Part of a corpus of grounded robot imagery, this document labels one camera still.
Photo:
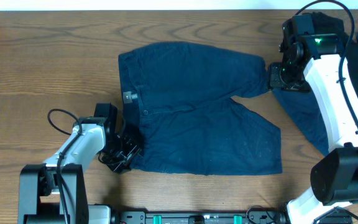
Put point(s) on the navy blue shorts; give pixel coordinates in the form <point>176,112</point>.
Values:
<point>180,96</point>

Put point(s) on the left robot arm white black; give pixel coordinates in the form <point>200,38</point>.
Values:
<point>54,191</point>

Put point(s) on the blue denim garment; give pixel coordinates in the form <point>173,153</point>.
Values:
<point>304,111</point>

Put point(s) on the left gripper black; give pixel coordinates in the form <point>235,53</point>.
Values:
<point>127,149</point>

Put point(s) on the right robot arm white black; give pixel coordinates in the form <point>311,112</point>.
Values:
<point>316,63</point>

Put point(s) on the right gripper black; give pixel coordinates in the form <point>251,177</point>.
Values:
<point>276,76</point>

